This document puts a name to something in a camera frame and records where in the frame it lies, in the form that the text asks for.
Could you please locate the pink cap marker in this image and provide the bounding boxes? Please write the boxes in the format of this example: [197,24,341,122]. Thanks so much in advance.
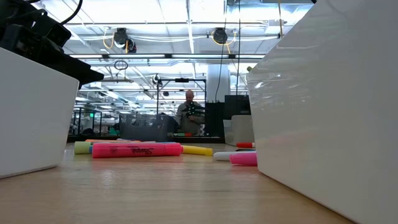
[229,152,258,167]

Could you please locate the black aluminium table frame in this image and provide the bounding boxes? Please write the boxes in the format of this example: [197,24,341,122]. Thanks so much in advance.
[67,134,226,144]

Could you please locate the white plastic bin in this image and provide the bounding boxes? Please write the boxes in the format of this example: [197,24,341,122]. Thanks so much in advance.
[247,0,398,224]
[0,46,80,180]

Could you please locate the black ceiling cable reel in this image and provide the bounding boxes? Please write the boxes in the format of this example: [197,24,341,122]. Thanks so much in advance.
[212,27,229,45]
[112,27,137,54]

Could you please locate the light green highlighter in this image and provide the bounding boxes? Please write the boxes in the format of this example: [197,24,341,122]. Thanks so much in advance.
[73,141,93,155]

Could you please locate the black background frame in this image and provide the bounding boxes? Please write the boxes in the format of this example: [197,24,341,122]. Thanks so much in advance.
[156,77,208,116]

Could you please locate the green cap marker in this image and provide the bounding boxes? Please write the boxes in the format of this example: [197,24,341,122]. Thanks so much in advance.
[213,151,257,162]

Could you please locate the white column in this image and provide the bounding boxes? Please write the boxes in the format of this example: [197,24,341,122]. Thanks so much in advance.
[206,63,231,103]

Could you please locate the dark grey plastic bin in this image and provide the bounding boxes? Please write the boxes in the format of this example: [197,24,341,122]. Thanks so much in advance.
[119,113,175,142]

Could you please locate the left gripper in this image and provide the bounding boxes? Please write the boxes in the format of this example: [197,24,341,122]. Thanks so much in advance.
[0,0,105,86]

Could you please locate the pink highlighter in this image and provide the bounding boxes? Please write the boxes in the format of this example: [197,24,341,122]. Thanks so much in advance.
[91,142,183,159]

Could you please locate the person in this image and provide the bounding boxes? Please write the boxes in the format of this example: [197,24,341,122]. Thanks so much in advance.
[175,89,206,136]

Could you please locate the light grey plastic bin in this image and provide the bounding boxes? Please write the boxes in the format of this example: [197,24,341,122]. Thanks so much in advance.
[223,114,255,146]

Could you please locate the yellow slim highlighter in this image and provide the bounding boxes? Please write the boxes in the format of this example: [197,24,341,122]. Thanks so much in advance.
[182,145,214,157]

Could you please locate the black cabinet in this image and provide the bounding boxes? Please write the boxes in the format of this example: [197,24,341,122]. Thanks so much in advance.
[204,94,251,138]

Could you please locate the orange highlighter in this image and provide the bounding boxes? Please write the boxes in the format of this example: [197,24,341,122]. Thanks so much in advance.
[84,139,142,144]

